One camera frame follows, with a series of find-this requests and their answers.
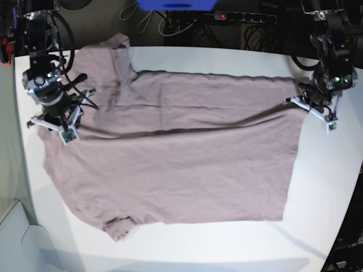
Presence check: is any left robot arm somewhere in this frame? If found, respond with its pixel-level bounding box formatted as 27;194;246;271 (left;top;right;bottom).
284;1;362;133

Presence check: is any red black clamp tool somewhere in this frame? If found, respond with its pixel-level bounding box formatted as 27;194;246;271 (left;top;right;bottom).
0;36;14;66

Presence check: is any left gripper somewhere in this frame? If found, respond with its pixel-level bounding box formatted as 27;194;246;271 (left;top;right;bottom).
284;82;340;132

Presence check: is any mauve t-shirt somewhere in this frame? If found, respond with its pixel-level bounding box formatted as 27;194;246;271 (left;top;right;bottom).
39;34;305;241

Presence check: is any power strip with red switch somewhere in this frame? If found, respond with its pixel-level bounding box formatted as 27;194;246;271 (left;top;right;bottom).
212;11;277;24

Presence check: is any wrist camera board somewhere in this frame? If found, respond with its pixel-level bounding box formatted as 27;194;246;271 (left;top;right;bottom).
327;120;339;135
60;127;79;145

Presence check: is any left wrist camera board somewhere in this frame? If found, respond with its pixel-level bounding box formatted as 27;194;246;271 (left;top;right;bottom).
327;120;339;135

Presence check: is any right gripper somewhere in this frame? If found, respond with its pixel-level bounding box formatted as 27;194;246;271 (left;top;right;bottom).
22;69;95;136

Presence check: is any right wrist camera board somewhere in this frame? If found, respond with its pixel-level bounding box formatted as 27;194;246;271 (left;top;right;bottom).
60;127;79;145

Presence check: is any blue box overhead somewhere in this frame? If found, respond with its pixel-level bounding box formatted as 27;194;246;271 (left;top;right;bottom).
137;0;217;11

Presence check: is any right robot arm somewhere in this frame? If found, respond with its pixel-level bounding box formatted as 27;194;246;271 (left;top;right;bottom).
16;1;98;145

